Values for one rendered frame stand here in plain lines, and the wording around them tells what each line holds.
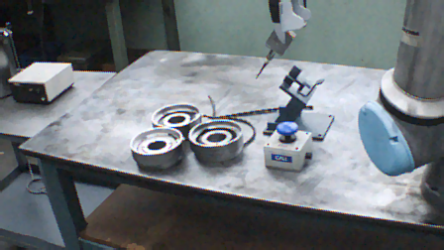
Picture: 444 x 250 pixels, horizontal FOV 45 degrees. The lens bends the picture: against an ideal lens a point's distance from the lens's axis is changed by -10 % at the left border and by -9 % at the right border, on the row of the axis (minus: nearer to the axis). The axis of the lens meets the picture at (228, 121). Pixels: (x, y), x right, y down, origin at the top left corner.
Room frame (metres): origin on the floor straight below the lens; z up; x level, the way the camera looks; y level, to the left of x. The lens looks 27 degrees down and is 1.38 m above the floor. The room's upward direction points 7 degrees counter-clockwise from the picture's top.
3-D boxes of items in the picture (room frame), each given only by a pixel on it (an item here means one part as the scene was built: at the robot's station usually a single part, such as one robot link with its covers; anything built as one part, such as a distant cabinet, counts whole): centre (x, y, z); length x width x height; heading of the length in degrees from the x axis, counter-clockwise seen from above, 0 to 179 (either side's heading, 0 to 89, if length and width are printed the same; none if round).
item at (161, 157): (1.00, 0.14, 0.82); 0.10 x 0.10 x 0.04
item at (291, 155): (0.93, -0.11, 0.82); 0.08 x 0.07 x 0.05; 61
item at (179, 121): (1.10, 0.11, 0.82); 0.10 x 0.10 x 0.04
